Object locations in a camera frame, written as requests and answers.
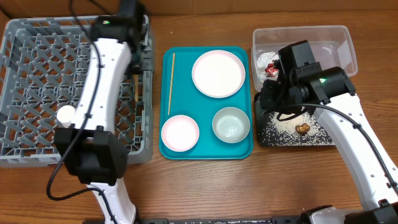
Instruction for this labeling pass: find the red snack wrapper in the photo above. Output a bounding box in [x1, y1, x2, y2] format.
[265, 62, 279, 78]

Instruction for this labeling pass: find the wooden chopstick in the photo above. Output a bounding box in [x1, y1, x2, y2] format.
[168, 52, 175, 115]
[132, 74, 139, 102]

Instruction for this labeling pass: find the white rice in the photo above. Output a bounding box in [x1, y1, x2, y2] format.
[262, 108, 333, 146]

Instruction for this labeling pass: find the grey-green bowl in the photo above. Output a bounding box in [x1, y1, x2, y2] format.
[212, 107, 251, 144]

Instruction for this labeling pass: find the white cup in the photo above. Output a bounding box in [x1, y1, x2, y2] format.
[57, 105, 75, 128]

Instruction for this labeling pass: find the brown food chunk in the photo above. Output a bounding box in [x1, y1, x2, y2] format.
[295, 123, 310, 136]

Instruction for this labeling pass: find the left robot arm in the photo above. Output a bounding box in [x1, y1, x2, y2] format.
[46, 1, 145, 223]

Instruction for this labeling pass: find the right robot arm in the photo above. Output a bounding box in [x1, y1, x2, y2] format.
[254, 40, 397, 224]

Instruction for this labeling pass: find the black waste tray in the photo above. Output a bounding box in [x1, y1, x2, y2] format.
[254, 90, 336, 148]

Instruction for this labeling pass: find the crumpled white tissue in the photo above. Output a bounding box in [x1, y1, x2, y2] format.
[256, 52, 279, 78]

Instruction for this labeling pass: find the teal plastic tray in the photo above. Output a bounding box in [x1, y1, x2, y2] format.
[159, 47, 254, 160]

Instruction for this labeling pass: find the large white plate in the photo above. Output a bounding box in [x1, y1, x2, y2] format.
[192, 50, 246, 98]

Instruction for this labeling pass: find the clear plastic bin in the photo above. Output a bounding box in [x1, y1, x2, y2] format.
[251, 26, 358, 91]

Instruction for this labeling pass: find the small pink plate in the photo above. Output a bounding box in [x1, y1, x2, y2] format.
[160, 115, 200, 152]

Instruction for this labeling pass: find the grey plastic dish rack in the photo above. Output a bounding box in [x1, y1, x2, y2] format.
[1, 16, 154, 167]

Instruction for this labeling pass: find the black bar at table edge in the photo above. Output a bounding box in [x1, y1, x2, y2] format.
[136, 215, 303, 224]

